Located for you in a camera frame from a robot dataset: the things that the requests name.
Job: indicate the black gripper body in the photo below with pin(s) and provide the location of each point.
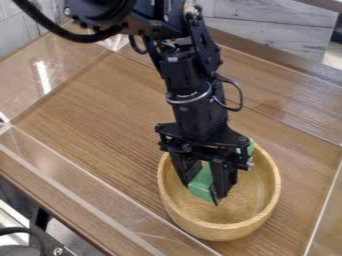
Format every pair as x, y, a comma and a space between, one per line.
199, 135

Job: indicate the black table leg bracket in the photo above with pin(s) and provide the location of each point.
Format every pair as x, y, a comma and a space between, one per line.
39, 221

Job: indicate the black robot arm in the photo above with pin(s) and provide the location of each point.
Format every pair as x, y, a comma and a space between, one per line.
167, 30

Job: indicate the green rectangular block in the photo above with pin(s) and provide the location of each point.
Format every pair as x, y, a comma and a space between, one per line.
241, 158

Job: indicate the clear acrylic front wall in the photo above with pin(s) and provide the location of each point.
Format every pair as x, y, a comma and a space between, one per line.
118, 225

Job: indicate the brown wooden bowl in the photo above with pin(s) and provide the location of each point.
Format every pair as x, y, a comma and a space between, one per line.
241, 213

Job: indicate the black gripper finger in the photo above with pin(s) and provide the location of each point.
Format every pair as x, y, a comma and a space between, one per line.
187, 164
225, 177

